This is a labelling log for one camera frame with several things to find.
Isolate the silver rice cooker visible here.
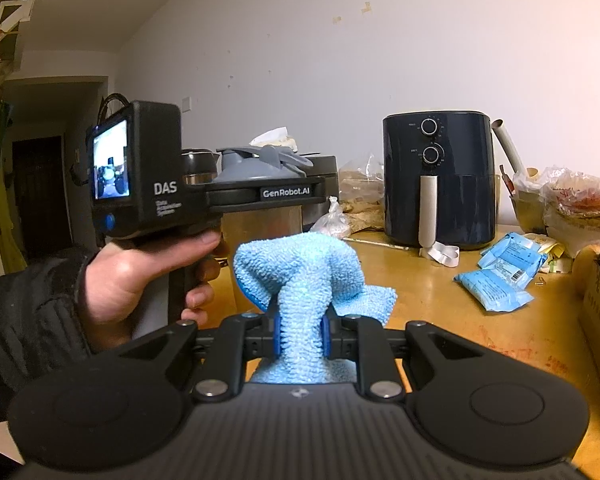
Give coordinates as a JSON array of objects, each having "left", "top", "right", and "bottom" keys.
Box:
[{"left": 300, "top": 155, "right": 340, "bottom": 233}]

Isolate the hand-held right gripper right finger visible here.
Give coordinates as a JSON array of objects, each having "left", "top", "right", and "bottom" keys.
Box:
[{"left": 320, "top": 309, "right": 483, "bottom": 402}]

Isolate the white strap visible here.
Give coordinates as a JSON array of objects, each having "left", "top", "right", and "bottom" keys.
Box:
[{"left": 420, "top": 241, "right": 461, "bottom": 267}]

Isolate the hanging paper decoration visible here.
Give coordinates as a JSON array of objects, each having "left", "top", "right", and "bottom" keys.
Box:
[{"left": 0, "top": 0, "right": 35, "bottom": 63}]

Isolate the dark wooden door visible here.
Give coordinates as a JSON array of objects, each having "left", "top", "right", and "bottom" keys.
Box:
[{"left": 11, "top": 135, "right": 67, "bottom": 261}]

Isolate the person's left hand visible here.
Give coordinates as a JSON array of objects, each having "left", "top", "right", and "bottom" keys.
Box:
[{"left": 77, "top": 232, "right": 222, "bottom": 357}]

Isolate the dark blue air fryer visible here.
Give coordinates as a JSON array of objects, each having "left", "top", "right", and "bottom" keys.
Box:
[{"left": 382, "top": 111, "right": 498, "bottom": 252}]

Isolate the clear shaker bottle grey lid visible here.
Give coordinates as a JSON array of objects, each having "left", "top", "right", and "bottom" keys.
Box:
[{"left": 214, "top": 144, "right": 315, "bottom": 266}]

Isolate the plastic bag with brown contents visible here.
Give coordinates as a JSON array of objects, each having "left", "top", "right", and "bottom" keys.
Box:
[{"left": 337, "top": 157, "right": 387, "bottom": 228}]

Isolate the small bag of white grains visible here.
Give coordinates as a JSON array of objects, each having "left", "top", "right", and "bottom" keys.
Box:
[{"left": 307, "top": 196, "right": 353, "bottom": 238}]

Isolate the blue snack packet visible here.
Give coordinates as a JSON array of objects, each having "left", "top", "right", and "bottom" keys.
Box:
[
  {"left": 495, "top": 232, "right": 548, "bottom": 257},
  {"left": 478, "top": 245, "right": 546, "bottom": 281},
  {"left": 452, "top": 267, "right": 535, "bottom": 313}
]

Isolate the white tube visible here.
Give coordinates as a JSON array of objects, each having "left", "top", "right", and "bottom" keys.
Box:
[{"left": 490, "top": 119, "right": 526, "bottom": 173}]

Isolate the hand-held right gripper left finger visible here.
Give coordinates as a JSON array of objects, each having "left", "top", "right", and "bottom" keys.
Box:
[{"left": 115, "top": 309, "right": 286, "bottom": 402}]

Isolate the tissue box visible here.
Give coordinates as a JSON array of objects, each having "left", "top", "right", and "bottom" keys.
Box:
[{"left": 250, "top": 127, "right": 301, "bottom": 153}]

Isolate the yellow fruit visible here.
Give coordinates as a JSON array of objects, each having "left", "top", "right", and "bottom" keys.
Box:
[{"left": 572, "top": 244, "right": 600, "bottom": 283}]

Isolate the steel electric kettle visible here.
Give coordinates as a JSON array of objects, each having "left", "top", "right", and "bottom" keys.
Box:
[{"left": 181, "top": 148, "right": 221, "bottom": 186}]

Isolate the person's left forearm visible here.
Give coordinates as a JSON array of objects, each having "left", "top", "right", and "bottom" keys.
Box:
[{"left": 0, "top": 245, "right": 98, "bottom": 426}]

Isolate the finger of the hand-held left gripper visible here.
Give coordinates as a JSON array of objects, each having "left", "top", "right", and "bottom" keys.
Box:
[{"left": 214, "top": 175, "right": 328, "bottom": 192}]

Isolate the clear plastic bag with food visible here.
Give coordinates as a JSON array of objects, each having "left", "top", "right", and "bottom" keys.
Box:
[{"left": 542, "top": 165, "right": 600, "bottom": 258}]

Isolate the light blue microfibre cloth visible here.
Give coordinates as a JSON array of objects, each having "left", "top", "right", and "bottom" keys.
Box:
[{"left": 232, "top": 234, "right": 398, "bottom": 385}]

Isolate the yellow packet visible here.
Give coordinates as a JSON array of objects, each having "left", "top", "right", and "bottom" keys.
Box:
[{"left": 535, "top": 232, "right": 568, "bottom": 273}]

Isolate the green hanging cloth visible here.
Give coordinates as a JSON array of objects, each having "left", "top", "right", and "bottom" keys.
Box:
[{"left": 0, "top": 100, "right": 28, "bottom": 271}]

